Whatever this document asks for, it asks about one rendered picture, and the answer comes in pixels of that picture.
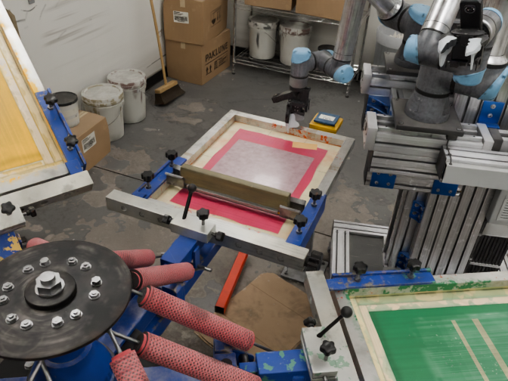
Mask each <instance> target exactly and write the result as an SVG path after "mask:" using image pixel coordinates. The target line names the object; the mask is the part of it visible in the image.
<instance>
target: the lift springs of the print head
mask: <svg viewBox="0 0 508 381"><path fill-rule="evenodd" d="M41 243H48V241H46V240H43V239H41V238H38V237H35V238H33V239H31V240H30V241H29V242H28V243H27V245H26V248H28V247H31V246H35V245H38V244H41ZM114 252H115V253H116V254H117V255H118V256H120V257H121V258H122V260H123V261H124V262H125V263H126V264H127V266H128V268H129V269H130V273H131V276H132V293H134V294H136V295H138V300H137V302H138V307H140V308H143V309H145V310H148V311H150V312H153V313H154V314H158V315H159V316H162V317H164V318H167V319H169V320H171V321H174V322H176V323H178V324H181V325H183V326H186V327H188V328H191V329H192V330H196V331H197V332H200V333H202V334H205V335H207V336H210V337H212V338H214V339H217V340H219V341H221V342H224V343H226V344H228V345H231V346H233V347H235V348H238V349H240V350H242V351H245V352H246V351H248V350H250V349H251V348H252V346H253V345H254V346H256V347H259V348H261V349H264V350H265V351H267V352H275V351H274V350H272V349H269V348H267V347H264V346H263V345H260V344H258V343H256V342H255V334H254V332H253V331H251V330H248V329H246V328H244V327H242V326H240V325H238V324H235V323H233V322H231V321H228V320H226V319H224V318H222V317H219V316H218V315H216V314H213V313H211V312H209V311H206V310H204V309H202V308H199V307H197V306H195V305H192V304H190V303H189V302H186V301H184V300H182V299H179V298H177V297H175V296H173V295H170V294H168V293H166V292H163V291H162V290H159V289H157V288H155V287H161V286H164V285H168V284H172V283H178V282H182V281H186V280H190V279H191V278H192V277H193V276H194V272H195V271H200V270H204V269H205V267H202V268H194V267H193V265H192V264H191V263H189V262H182V263H176V264H170V265H159V266H153V267H149V266H151V265H152V264H153V263H154V262H155V259H158V258H161V257H162V256H163V255H161V256H155V254H154V252H153V251H152V250H150V249H132V250H119V251H114ZM145 267H146V268H145ZM133 268H135V269H133ZM139 291H140V292H139ZM107 333H109V335H110V338H111V339H112V341H113V344H114V346H115V348H116V350H117V352H118V355H116V356H114V357H113V358H111V360H112V362H110V366H111V369H112V371H113V373H114V375H115V377H116V380H117V381H150V380H149V379H148V377H147V374H146V373H145V371H144V368H143V366H142V364H141V362H140V360H139V358H142V359H144V360H146V361H149V362H152V363H155V364H158V365H160V366H163V367H166V368H169V369H170V370H174V371H177V372H179V373H183V374H184V375H187V376H191V377H193V378H195V379H198V380H201V381H262V380H261V378H260V376H257V375H255V374H253V373H250V372H247V371H245V370H242V369H240V368H238V367H235V366H232V365H230V364H227V363H225V362H223V361H220V360H217V359H215V358H211V357H209V356H207V355H204V354H202V353H199V352H196V351H194V350H192V349H190V348H187V347H184V346H182V345H179V344H177V343H175V342H172V341H169V340H167V339H164V338H162V337H160V336H157V335H154V334H152V333H149V332H147V331H145V332H143V333H141V334H140V335H139V336H138V337H137V339H133V338H131V337H129V336H126V335H123V334H121V333H117V332H116V331H113V330H112V329H111V328H110V329H109V330H108V331H107ZM115 336H116V337H119V338H121V339H124V340H127V341H129V342H132V343H134V347H133V350H132V351H131V349H127V350H125V351H124V352H122V350H121V348H120V347H119V343H118V342H117V340H116V337H115ZM40 368H42V371H43V373H44V375H45V378H46V380H47V381H52V378H51V376H50V373H49V372H48V368H47V367H46V365H45V362H44V360H42V361H39V362H38V364H37V365H36V367H35V369H34V371H33V373H32V375H31V377H30V378H29V381H34V379H35V378H36V375H37V373H38V372H39V369H40Z"/></svg>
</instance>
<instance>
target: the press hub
mask: <svg viewBox="0 0 508 381"><path fill-rule="evenodd" d="M131 295H132V276H131V273H130V270H129V268H128V266H127V264H126V263H125V262H124V261H123V260H122V258H121V257H120V256H118V255H117V254H116V253H115V252H114V251H112V250H110V249H108V248H106V247H105V246H102V245H99V244H96V243H91V242H86V241H81V240H59V241H53V242H48V243H41V244H38V245H35V246H31V247H28V248H25V249H22V250H21V251H19V252H16V253H14V254H12V255H10V256H8V257H7V258H5V259H2V260H1V261H0V358H3V359H4V360H3V361H2V362H1V363H0V379H4V378H14V377H24V376H27V378H26V381H29V378H30V377H31V375H32V373H33V371H34V369H35V367H36V365H37V364H38V362H39V361H42V360H44V362H45V365H46V367H47V368H48V372H49V373H50V376H51V378H52V381H117V380H116V377H115V375H114V373H113V371H112V369H111V366H110V362H112V360H111V358H113V357H114V356H116V355H118V352H117V353H116V354H114V353H113V352H112V350H111V349H110V348H109V347H107V346H106V345H105V344H103V343H102V342H99V341H97V340H98V339H99V338H100V337H101V336H103V335H104V334H105V333H106V332H107V331H108V330H109V329H110V328H111V327H113V325H114V324H115V323H116V322H117V321H118V320H119V319H120V318H121V316H122V315H123V313H124V311H125V310H126V308H127V306H128V304H129V301H130V298H131Z"/></svg>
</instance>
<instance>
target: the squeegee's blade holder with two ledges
mask: <svg viewBox="0 0 508 381"><path fill-rule="evenodd" d="M197 191H199V192H202V193H205V194H209V195H213V196H215V197H220V198H222V199H226V200H230V201H233V202H236V203H240V204H243V205H246V206H251V207H254V208H257V209H261V210H264V211H267V212H272V213H274V214H277V213H278V209H273V208H270V207H267V206H263V205H259V204H257V203H252V202H249V201H246V200H242V199H239V198H236V197H231V196H228V195H225V194H220V193H218V192H215V191H212V190H207V189H204V188H201V187H197Z"/></svg>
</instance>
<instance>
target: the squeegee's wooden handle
mask: <svg viewBox="0 0 508 381"><path fill-rule="evenodd" d="M180 170H181V177H183V178H184V185H188V184H195V185H196V186H197V187H201V188H204V189H207V190H210V191H215V192H218V193H220V194H225V195H228V196H231V197H236V198H239V199H242V200H246V201H249V202H252V203H257V204H259V205H263V206H267V207H270V208H273V209H278V212H280V205H282V206H286V207H290V198H291V193H290V192H287V191H284V190H279V189H276V188H272V187H268V186H265V185H262V184H257V183H254V182H251V181H246V180H243V179H240V178H235V177H232V176H229V175H224V174H222V173H218V172H214V171H210V170H207V169H202V168H199V167H196V166H192V165H188V164H185V163H184V164H183V165H182V166H181V168H180Z"/></svg>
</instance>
